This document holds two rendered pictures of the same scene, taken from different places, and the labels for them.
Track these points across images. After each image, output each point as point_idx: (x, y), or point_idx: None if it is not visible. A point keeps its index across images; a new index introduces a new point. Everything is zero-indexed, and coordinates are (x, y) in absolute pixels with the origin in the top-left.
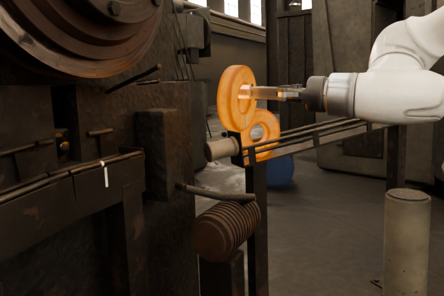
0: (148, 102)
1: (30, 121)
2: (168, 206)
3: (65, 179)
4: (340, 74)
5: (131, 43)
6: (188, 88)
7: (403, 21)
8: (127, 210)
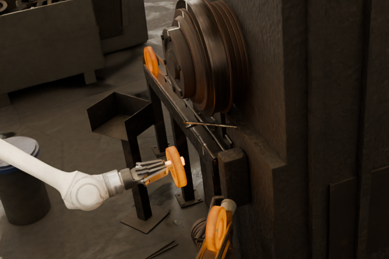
0: (248, 150)
1: (216, 113)
2: (259, 224)
3: (195, 136)
4: (110, 171)
5: (200, 106)
6: (270, 173)
7: (80, 172)
8: (208, 173)
